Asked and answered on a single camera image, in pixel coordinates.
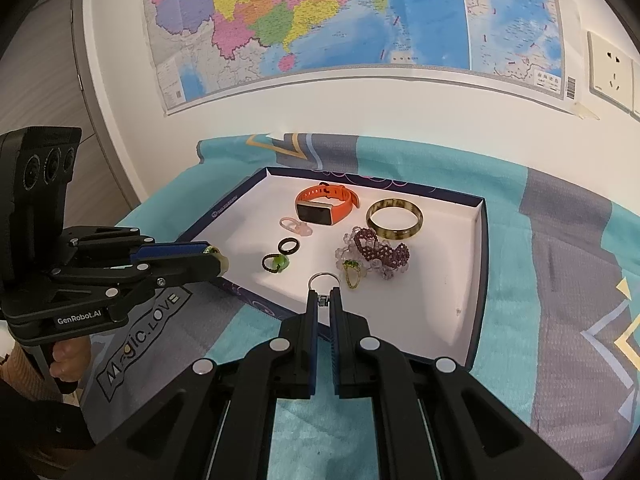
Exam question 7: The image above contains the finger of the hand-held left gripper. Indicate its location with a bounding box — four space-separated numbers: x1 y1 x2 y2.
69 227 214 265
49 253 224 323

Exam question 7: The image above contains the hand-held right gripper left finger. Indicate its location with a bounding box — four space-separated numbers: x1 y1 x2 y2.
65 287 319 480

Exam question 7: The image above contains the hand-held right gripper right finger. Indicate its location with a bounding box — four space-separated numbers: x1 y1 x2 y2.
327 287 583 480

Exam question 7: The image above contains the silver key ring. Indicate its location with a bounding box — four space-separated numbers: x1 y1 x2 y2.
307 271 341 312

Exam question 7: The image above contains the clear bead bracelet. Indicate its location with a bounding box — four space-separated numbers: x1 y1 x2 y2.
333 226 402 281

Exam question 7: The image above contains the maroon bead bracelet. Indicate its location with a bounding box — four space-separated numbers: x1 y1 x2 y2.
353 228 412 272

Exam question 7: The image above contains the small pink bracelet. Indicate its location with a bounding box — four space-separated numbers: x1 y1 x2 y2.
278 216 314 237

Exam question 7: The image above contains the white box with navy rim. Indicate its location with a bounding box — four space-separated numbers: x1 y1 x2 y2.
177 165 490 374

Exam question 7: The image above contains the person's left forearm tan sleeve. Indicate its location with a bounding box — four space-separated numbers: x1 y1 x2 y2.
0 344 53 403

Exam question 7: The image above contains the person's left hand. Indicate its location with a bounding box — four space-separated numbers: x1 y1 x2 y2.
49 337 94 384

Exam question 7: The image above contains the green pendant with yellow loop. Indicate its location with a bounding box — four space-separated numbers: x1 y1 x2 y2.
341 258 365 290

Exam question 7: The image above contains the brown yellow bangle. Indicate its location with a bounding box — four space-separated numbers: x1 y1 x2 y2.
365 198 425 241

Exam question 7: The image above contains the orange smart watch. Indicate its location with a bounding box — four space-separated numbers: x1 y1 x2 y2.
293 183 362 225

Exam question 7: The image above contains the grey brown door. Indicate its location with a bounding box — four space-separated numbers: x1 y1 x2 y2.
0 0 145 213

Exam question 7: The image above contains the teal grey printed blanket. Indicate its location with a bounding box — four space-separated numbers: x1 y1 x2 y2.
75 132 640 480

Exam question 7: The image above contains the person's dark clothing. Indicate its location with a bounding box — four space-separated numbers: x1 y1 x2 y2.
0 375 108 480

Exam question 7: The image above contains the black ring with green bead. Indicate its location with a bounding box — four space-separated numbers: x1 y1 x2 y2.
261 253 291 276

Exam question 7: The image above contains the colourful wall map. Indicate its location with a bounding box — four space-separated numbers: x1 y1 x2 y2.
141 0 584 119

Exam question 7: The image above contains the white wall socket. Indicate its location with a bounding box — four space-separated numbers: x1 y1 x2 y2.
585 30 640 122

